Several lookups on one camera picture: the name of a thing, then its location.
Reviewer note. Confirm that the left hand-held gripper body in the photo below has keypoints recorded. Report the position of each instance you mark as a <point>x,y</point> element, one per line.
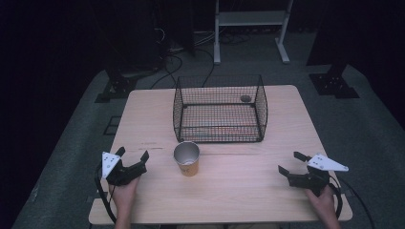
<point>125,175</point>

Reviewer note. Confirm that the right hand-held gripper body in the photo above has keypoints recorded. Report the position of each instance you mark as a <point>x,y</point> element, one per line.
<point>313,179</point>

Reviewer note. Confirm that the metal cup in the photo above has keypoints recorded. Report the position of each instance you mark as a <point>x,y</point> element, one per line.
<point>188,167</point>

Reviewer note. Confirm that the person's left hand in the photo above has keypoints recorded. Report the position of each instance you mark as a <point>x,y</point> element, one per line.
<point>124,197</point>

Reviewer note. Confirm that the person's right hand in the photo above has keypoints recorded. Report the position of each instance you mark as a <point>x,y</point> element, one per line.
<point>325,203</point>

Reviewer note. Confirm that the black metal stand base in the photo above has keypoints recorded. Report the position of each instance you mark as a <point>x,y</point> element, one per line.
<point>332,84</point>
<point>119,86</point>

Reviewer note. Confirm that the small dark round object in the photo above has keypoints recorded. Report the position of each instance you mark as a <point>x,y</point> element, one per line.
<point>245,98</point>

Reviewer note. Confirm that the black rectangular floor frame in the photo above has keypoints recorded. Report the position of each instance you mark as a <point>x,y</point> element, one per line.
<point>112,125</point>

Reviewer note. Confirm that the white metal desk frame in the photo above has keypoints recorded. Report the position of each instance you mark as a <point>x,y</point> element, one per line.
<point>251,18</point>

